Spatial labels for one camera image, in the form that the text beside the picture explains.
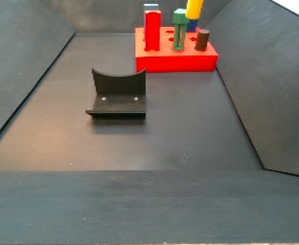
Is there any yellow oval peg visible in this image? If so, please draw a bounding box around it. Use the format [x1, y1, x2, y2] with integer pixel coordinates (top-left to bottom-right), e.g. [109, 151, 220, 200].
[185, 0, 204, 20]

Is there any red peg board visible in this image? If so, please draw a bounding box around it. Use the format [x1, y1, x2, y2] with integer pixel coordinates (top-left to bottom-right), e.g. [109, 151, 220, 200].
[134, 27, 219, 73]

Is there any black curved holder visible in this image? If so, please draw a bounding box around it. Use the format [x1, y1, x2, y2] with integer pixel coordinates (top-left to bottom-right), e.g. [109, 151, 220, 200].
[85, 70, 145, 118]

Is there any brown cylindrical peg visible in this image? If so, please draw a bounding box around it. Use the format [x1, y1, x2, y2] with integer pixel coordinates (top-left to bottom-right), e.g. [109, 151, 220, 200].
[195, 29, 209, 51]

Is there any red rectangular peg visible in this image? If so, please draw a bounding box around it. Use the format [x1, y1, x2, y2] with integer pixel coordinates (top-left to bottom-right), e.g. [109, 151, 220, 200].
[144, 11, 161, 51]

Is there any green hexagonal peg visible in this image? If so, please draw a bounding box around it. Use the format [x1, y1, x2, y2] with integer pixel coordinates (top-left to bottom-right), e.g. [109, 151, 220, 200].
[172, 9, 189, 51]

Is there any dark blue block peg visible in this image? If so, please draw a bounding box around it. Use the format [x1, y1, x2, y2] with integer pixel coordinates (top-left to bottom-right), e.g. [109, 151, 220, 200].
[187, 19, 197, 33]

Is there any light blue peg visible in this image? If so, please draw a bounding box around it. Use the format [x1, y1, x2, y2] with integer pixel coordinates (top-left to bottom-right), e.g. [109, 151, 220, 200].
[142, 4, 160, 11]

